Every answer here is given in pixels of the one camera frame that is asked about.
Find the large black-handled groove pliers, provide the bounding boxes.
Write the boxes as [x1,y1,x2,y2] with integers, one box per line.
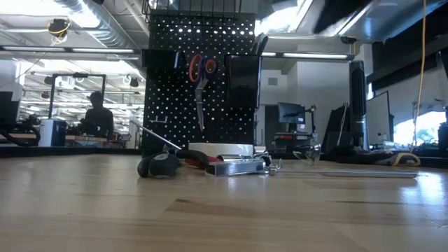
[174,149,266,177]

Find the white masking tape roll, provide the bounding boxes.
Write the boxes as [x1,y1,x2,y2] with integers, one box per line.
[188,142,254,159]

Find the black plastic bin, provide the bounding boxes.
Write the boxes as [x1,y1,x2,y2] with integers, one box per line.
[141,48,180,101]
[225,54,263,110]

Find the black metal pegboard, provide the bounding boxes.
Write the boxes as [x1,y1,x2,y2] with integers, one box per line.
[141,12,258,157]

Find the computer monitor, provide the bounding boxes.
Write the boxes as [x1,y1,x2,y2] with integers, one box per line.
[277,101,307,125]

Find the clear safety glasses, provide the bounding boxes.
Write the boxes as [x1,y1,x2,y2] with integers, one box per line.
[292,142,322,165]

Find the ceiling light strip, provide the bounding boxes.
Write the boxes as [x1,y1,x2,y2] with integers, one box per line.
[71,48,136,54]
[0,45,67,53]
[260,51,351,60]

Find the person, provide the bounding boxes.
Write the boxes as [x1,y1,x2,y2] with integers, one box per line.
[82,90,116,141]

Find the black tower fan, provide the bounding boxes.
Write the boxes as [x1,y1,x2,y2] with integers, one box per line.
[349,59,368,150]

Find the large grey monitor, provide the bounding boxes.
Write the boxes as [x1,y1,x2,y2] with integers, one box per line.
[365,90,395,146]

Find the white air purifier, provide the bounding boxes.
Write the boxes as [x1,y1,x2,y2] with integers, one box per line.
[38,118,67,148]

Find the black monitor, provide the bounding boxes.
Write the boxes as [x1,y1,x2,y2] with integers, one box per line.
[0,90,20,125]

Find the red blue handled scissors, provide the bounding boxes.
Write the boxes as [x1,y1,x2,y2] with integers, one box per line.
[188,53,218,133]

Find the red-handled screwdriver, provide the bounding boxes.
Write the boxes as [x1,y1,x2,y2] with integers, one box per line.
[129,120,222,169]

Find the black wire basket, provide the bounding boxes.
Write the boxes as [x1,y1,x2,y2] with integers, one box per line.
[141,0,246,25]

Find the black hose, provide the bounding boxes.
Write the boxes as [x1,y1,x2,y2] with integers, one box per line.
[0,122,41,147]

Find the hanging cable reel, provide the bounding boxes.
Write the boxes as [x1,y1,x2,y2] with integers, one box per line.
[47,17,73,39]

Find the yellow cable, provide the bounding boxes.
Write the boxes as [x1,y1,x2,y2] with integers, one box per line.
[412,0,427,150]

